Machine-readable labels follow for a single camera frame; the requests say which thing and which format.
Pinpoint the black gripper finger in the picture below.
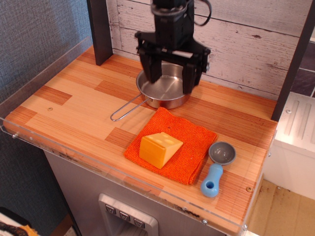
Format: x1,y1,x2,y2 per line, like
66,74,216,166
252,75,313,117
182,63,202,94
140,54,162,83

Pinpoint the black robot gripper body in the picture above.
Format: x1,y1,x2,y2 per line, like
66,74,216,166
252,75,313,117
135,12,211,72

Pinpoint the small steel pot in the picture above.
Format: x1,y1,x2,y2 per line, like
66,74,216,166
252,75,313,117
110,62,190,121

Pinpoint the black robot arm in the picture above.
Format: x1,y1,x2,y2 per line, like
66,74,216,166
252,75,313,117
135,0,211,94

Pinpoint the yellow toy cheese wedge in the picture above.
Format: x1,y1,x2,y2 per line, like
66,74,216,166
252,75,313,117
139,132,183,169

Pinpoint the blue grey toy scoop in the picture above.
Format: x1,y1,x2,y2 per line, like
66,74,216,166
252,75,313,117
200,142,236,198

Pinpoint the orange knitted cloth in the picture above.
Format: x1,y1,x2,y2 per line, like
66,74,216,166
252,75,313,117
124,108,217,185

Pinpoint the white toy sink unit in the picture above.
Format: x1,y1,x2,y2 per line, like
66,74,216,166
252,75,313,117
263,92,315,199

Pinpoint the grey toy fridge cabinet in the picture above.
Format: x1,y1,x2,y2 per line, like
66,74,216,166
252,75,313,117
45,151,223,236

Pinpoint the clear acrylic table guard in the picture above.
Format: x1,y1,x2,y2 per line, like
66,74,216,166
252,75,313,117
0,42,277,236

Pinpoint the orange black object bottom left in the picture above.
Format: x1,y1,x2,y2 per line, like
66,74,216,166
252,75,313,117
0,222,38,236

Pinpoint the left dark frame post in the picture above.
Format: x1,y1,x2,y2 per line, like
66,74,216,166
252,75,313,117
87,0,113,65

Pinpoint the dark frame post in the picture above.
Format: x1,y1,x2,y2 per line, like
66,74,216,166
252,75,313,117
87,0,113,65
271,0,315,121

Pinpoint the right dark frame post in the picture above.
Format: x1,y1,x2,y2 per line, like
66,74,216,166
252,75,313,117
271,0,315,121

